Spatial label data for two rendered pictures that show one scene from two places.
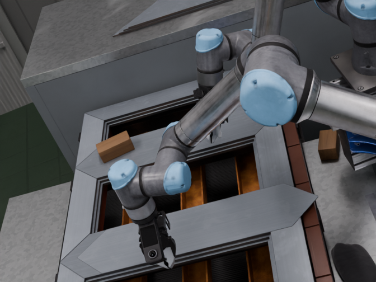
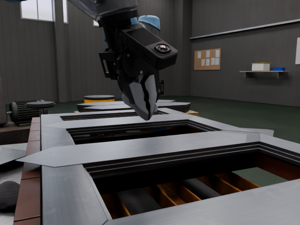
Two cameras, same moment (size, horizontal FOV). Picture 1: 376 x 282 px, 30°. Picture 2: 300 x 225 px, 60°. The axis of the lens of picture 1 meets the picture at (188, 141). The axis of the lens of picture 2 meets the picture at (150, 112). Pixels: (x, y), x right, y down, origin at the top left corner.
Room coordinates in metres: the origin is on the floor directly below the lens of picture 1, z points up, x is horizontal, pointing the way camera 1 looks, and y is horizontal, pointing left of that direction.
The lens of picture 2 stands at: (2.15, -0.37, 1.06)
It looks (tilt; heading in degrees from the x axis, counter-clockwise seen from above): 8 degrees down; 145
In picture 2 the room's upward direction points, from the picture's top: straight up
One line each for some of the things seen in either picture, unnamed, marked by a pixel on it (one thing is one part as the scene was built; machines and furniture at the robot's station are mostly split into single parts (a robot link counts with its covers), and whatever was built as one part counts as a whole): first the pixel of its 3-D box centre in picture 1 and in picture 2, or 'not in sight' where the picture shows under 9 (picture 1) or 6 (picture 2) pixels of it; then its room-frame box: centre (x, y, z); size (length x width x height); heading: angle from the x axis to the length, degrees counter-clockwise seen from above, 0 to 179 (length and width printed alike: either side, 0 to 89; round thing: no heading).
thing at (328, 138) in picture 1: (328, 144); not in sight; (1.79, -0.43, 0.71); 0.10 x 0.06 x 0.05; 154
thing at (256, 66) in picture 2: not in sight; (260, 67); (-3.09, 8.11, 1.30); 0.48 x 0.40 x 0.27; 177
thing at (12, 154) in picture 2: not in sight; (15, 155); (0.89, -0.21, 0.70); 0.39 x 0.12 x 0.04; 167
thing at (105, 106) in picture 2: not in sight; (135, 107); (0.60, 0.61, 0.82); 0.80 x 0.40 x 0.06; 77
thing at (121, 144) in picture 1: (114, 146); not in sight; (2.04, 0.24, 0.87); 0.12 x 0.06 x 0.05; 93
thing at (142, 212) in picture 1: (138, 205); not in sight; (1.38, 0.18, 1.12); 0.08 x 0.08 x 0.05
